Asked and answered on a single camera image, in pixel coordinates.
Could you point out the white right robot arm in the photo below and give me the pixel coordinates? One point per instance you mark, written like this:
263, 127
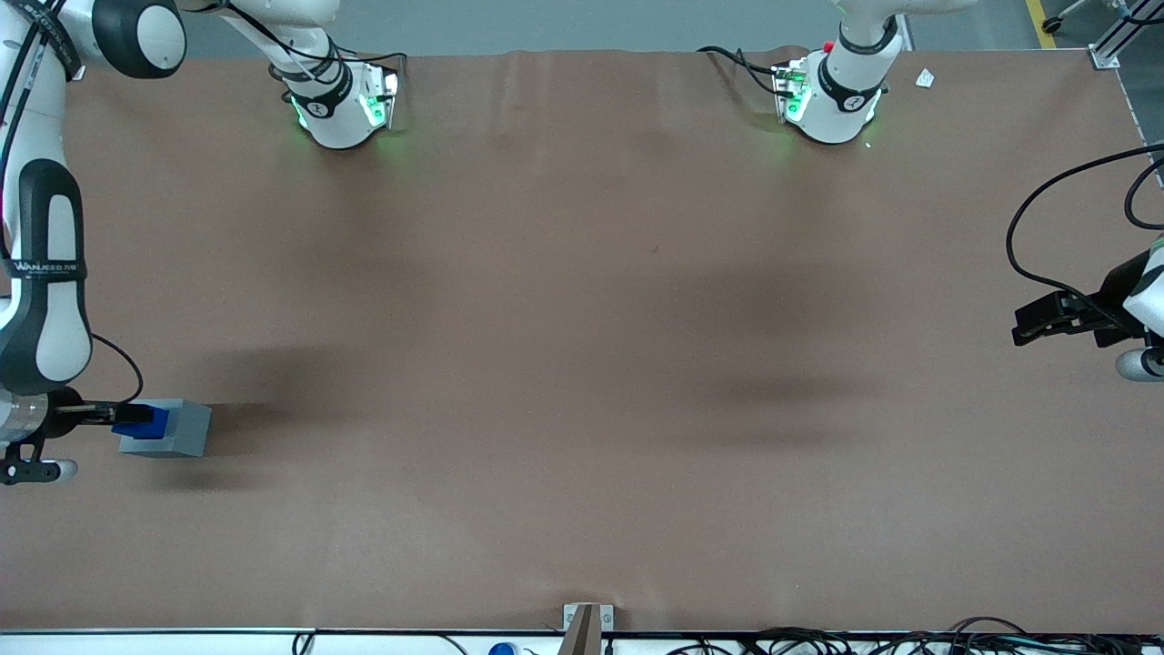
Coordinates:
45, 318

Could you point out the white paper scrap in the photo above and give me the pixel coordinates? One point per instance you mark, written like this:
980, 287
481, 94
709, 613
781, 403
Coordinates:
925, 79

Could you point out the aluminium frame profile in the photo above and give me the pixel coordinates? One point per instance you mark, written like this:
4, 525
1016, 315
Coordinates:
1123, 32

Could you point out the brown table mat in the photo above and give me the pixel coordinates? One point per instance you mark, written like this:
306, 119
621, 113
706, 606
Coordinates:
582, 364

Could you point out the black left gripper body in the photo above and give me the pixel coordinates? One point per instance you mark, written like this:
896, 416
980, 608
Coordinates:
1111, 293

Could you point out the blue and white cap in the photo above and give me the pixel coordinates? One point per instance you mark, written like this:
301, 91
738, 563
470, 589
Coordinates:
502, 649

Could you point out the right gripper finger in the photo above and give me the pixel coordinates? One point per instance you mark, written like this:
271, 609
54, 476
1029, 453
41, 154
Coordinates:
132, 410
127, 421

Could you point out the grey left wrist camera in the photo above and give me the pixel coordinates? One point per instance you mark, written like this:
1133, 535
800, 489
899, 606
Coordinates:
1141, 364

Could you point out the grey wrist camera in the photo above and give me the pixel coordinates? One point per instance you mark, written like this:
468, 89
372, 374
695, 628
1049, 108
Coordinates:
1141, 364
32, 470

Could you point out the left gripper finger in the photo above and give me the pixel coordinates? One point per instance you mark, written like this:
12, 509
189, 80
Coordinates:
1055, 309
1046, 332

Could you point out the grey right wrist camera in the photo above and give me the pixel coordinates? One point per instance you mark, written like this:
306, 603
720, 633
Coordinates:
32, 470

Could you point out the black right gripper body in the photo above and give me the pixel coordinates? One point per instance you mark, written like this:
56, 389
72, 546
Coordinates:
65, 410

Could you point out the black caster wheel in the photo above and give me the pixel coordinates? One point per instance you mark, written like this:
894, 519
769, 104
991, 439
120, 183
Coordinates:
1053, 24

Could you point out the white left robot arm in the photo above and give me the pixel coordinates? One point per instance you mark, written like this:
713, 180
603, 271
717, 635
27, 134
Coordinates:
837, 100

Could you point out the gray square socket base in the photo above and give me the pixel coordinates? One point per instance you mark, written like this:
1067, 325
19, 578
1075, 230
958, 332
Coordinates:
189, 428

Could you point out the blue plastic insert part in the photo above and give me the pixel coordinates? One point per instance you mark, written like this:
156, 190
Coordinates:
159, 426

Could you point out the small metal bracket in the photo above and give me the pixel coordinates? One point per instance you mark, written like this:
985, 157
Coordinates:
571, 614

